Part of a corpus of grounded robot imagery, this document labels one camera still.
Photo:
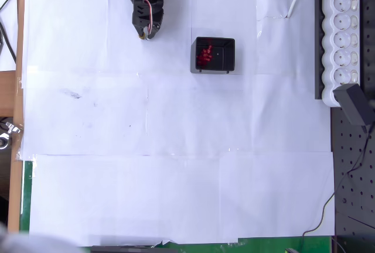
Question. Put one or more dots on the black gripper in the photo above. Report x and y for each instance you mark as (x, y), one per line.
(144, 25)

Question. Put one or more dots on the blurred grey object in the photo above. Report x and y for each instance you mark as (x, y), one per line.
(29, 244)

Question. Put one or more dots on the white power strip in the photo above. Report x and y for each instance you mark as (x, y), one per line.
(337, 59)

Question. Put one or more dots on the black square bin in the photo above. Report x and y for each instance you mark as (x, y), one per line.
(194, 59)

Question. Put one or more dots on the black power adapter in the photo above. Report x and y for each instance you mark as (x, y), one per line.
(350, 103)

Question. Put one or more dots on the white paper table cover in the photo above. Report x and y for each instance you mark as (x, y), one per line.
(205, 177)

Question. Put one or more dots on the black pegboard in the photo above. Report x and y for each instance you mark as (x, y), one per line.
(357, 177)

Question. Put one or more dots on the metal clamp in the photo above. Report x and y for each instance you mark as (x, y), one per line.
(8, 127)

